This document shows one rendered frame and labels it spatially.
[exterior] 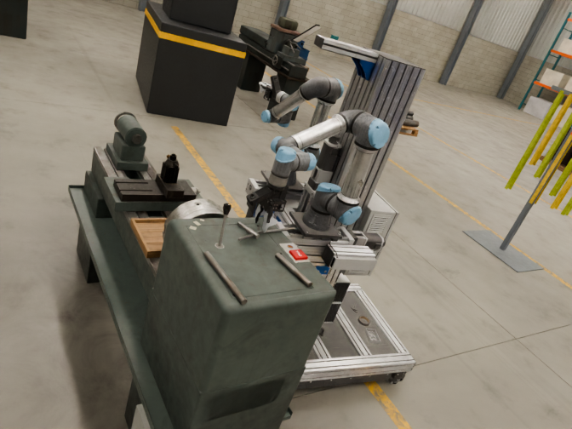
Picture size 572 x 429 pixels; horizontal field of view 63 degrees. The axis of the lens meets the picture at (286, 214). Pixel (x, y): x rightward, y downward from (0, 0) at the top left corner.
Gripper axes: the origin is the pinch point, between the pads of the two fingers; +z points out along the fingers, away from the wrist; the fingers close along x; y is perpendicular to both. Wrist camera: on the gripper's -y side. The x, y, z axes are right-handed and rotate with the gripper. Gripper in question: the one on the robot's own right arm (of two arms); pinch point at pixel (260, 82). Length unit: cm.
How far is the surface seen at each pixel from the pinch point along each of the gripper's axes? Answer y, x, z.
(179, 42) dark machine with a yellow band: 73, 141, 334
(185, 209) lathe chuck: 24, -103, -81
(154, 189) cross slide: 50, -86, -22
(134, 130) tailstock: 35, -76, 23
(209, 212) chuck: 22, -96, -90
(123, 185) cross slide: 48, -101, -15
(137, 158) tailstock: 55, -74, 23
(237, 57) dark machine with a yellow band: 83, 218, 303
